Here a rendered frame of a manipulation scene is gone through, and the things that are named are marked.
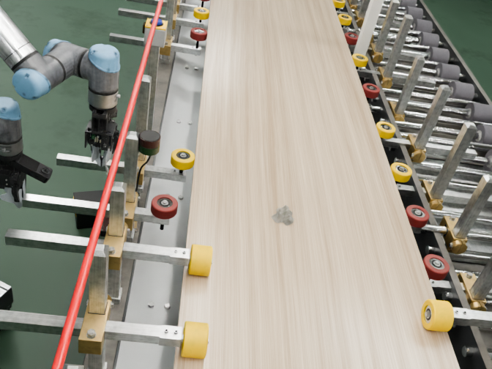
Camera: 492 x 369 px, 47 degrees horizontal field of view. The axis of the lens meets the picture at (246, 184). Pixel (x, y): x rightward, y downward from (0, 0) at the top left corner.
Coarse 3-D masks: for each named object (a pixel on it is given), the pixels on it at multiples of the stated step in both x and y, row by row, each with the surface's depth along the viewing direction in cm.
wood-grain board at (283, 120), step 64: (256, 0) 312; (320, 0) 330; (256, 64) 252; (320, 64) 263; (256, 128) 211; (320, 128) 219; (192, 192) 176; (256, 192) 182; (320, 192) 188; (384, 192) 194; (256, 256) 160; (320, 256) 164; (384, 256) 169; (192, 320) 139; (256, 320) 142; (320, 320) 146; (384, 320) 150
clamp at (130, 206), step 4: (136, 192) 177; (136, 196) 175; (136, 200) 173; (128, 204) 171; (132, 204) 171; (136, 204) 174; (128, 208) 170; (132, 208) 170; (128, 212) 168; (132, 212) 169; (128, 216) 167; (132, 216) 168; (124, 220) 167; (128, 220) 167; (132, 220) 167; (128, 224) 168; (132, 224) 168; (132, 228) 170
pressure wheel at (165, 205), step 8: (152, 200) 169; (160, 200) 170; (168, 200) 171; (176, 200) 171; (152, 208) 168; (160, 208) 167; (168, 208) 168; (176, 208) 169; (160, 216) 168; (168, 216) 168; (160, 224) 175
